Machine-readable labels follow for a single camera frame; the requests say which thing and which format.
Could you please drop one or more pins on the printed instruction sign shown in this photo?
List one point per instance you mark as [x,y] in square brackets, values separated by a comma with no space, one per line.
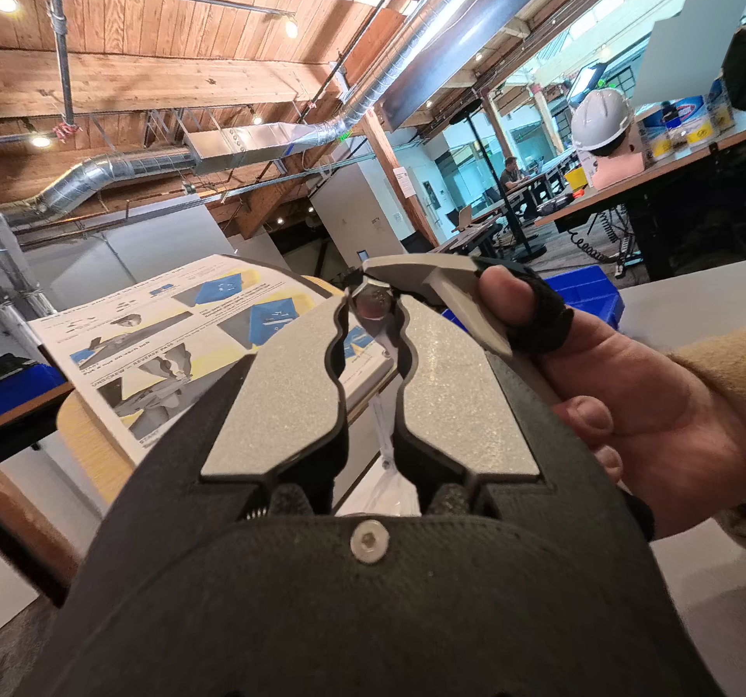
[175,324]

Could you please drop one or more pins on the wooden work table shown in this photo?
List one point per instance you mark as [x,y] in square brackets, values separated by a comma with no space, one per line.
[670,173]

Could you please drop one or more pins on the pink mannequin head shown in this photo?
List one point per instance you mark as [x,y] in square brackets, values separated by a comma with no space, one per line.
[618,170]

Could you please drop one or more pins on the black steel beam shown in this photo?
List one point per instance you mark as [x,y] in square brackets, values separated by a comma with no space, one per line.
[466,39]

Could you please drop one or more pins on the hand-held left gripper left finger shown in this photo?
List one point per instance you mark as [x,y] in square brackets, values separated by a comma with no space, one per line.
[280,406]

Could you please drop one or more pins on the wood-edged side table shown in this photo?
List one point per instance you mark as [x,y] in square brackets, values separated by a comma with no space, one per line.
[29,429]

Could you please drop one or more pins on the steel hex bolt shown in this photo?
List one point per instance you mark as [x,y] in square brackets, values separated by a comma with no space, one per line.
[374,302]

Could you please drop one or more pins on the black floor stand pole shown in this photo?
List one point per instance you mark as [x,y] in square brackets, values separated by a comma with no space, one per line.
[489,173]

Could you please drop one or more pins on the wall monitor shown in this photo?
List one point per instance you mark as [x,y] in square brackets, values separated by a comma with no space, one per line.
[586,82]

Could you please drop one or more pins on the round ceiling light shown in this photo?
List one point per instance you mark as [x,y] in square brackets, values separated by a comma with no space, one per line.
[41,141]
[7,2]
[291,27]

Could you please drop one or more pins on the white paper notice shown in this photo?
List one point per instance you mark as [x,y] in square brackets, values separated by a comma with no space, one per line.
[402,181]

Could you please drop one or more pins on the yellow box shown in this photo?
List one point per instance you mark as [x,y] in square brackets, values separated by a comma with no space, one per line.
[574,178]

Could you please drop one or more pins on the long blue plastic bin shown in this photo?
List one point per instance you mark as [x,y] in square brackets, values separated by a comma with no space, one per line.
[588,295]

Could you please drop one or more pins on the person's right hand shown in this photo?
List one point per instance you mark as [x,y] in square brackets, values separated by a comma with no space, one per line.
[641,417]

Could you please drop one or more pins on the white wipes canister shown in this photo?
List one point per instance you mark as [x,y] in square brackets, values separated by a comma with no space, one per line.
[720,108]
[658,138]
[687,117]

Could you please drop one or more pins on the clear sign stand white base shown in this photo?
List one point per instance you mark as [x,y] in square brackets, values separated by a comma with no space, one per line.
[384,493]

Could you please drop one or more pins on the wooden office table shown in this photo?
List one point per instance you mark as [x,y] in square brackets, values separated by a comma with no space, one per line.
[484,231]

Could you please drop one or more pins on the rectangular sheet-metal duct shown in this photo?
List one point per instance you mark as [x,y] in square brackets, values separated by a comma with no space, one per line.
[245,146]

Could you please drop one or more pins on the wooden support post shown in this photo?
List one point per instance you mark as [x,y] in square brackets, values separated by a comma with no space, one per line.
[396,178]

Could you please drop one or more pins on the white hard hat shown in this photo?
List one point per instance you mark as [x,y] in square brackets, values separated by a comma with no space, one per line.
[600,117]

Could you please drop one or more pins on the person's right forearm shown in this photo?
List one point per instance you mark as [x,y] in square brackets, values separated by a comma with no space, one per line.
[717,365]

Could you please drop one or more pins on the silver spiral air duct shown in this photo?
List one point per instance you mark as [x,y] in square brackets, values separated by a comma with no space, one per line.
[87,178]

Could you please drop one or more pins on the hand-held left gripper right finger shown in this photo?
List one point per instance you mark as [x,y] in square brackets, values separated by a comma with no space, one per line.
[460,406]

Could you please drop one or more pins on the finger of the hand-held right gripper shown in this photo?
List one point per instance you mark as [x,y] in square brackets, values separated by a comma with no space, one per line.
[419,272]
[472,307]

